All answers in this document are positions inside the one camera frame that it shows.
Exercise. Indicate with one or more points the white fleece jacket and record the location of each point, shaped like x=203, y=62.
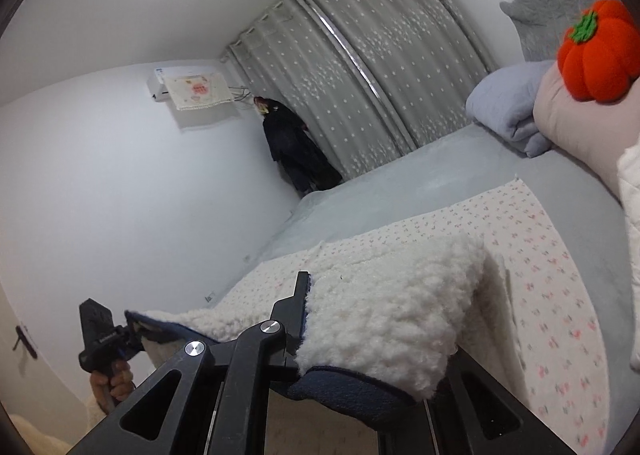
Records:
x=390, y=305

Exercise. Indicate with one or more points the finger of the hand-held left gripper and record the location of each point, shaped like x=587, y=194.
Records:
x=134, y=339

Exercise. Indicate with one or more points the grey dotted curtain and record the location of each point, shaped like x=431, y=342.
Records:
x=415, y=45
x=320, y=100

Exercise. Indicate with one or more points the person's left forearm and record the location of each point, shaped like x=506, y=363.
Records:
x=42, y=435

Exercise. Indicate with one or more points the dark hanging clothes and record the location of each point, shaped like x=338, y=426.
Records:
x=295, y=150

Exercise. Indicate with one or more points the white quilted blanket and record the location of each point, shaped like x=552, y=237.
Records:
x=631, y=235

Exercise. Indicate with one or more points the pink pillow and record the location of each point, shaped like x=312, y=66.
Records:
x=575, y=130

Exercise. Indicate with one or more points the person's left hand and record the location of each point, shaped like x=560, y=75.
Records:
x=112, y=385

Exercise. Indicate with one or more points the cherry print blanket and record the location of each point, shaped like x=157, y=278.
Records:
x=545, y=295

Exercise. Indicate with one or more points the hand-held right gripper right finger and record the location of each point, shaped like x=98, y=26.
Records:
x=462, y=387

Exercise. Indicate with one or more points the white air conditioner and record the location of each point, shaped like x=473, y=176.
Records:
x=157, y=85

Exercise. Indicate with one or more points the orange pumpkin cushion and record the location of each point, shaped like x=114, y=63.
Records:
x=597, y=60

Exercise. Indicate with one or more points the bed with grey sheet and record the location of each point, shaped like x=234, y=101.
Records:
x=450, y=160

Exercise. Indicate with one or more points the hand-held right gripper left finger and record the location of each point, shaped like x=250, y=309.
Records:
x=235, y=365

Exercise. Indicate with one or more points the grey quilted pillow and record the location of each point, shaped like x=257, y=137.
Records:
x=555, y=0

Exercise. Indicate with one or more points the blue-grey folded blanket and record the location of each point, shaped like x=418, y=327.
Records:
x=505, y=100

